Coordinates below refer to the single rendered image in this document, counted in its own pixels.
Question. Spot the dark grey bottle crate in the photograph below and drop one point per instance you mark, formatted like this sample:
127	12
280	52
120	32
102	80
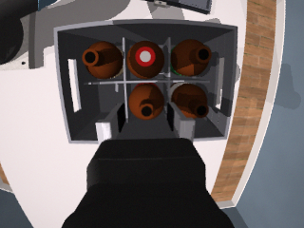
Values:
96	101

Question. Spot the grey flat bar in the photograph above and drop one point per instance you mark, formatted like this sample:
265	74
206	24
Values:
159	4

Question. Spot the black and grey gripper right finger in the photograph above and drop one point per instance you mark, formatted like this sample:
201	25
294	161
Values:
183	127

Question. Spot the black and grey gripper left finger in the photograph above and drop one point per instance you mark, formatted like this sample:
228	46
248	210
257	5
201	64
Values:
109	128

